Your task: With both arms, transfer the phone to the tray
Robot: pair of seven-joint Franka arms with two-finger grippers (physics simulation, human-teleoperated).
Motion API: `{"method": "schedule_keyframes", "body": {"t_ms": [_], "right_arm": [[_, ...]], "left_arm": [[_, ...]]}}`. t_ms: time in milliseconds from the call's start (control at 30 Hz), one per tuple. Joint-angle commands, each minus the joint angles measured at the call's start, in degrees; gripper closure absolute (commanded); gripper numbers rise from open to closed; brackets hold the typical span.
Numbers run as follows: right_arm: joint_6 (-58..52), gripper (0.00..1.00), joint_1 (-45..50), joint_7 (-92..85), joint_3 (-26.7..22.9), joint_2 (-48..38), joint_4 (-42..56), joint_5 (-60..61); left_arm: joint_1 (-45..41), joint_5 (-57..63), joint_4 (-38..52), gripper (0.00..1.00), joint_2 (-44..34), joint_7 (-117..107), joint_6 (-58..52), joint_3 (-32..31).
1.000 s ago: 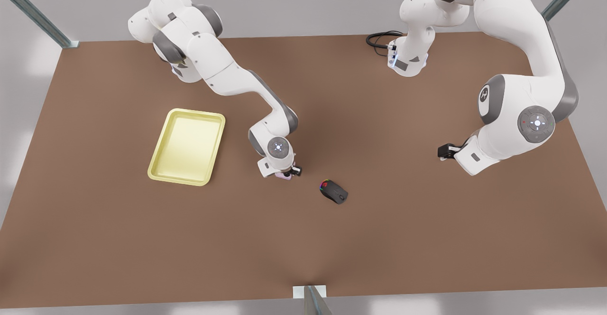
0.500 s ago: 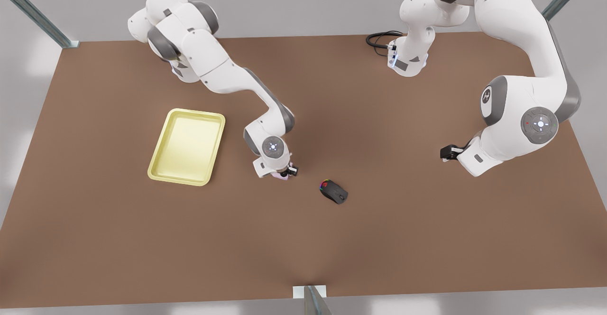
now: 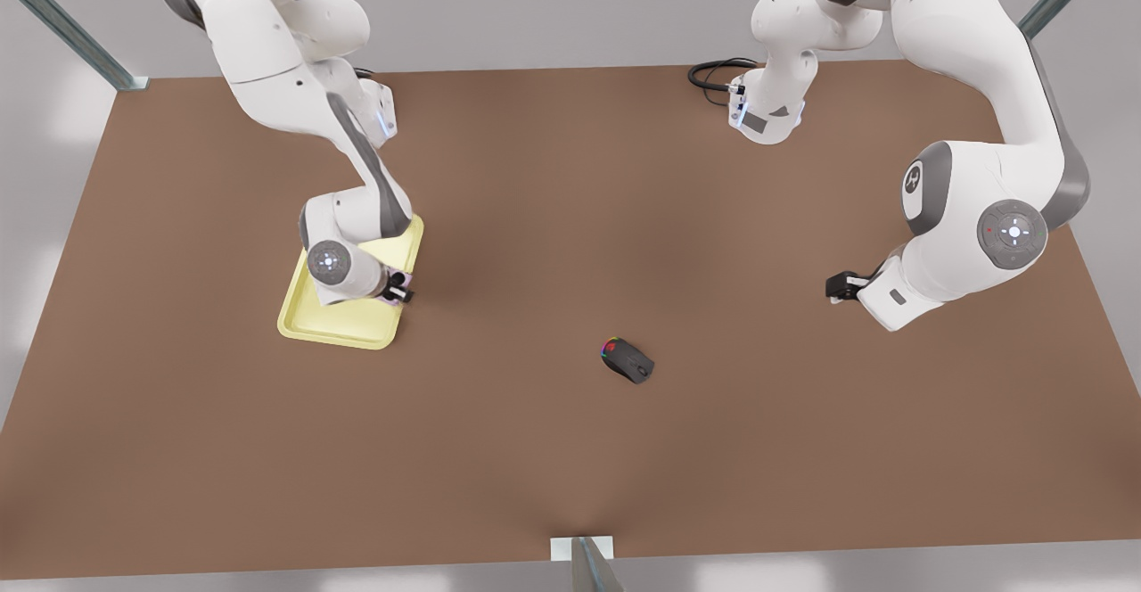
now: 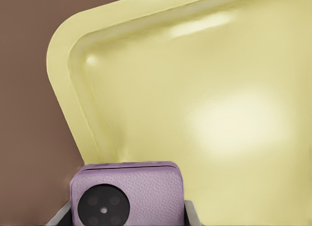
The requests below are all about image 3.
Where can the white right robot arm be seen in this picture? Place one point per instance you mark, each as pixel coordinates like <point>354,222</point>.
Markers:
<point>267,48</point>

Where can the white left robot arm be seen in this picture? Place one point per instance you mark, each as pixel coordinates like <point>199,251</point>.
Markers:
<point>972,173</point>

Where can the small pink object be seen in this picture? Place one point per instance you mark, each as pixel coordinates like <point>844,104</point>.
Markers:
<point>403,282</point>

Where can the yellow plastic tray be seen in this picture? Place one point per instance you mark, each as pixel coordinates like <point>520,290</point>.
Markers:
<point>352,302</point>

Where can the black computer mouse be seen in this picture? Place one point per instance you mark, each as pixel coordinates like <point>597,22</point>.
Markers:
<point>628,361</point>

